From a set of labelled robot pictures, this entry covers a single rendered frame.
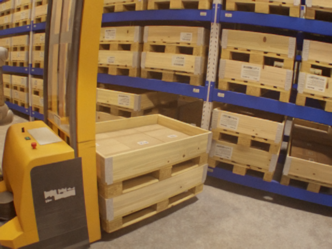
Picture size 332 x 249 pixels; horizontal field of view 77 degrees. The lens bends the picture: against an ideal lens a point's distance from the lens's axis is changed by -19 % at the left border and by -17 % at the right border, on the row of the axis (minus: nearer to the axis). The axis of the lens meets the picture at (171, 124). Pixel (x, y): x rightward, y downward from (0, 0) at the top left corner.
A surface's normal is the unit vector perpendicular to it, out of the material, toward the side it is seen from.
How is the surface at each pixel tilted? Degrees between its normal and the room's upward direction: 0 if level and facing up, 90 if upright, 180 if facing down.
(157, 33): 90
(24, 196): 90
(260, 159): 90
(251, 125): 90
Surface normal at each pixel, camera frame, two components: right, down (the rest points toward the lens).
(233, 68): -0.49, 0.19
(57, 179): 0.70, 0.25
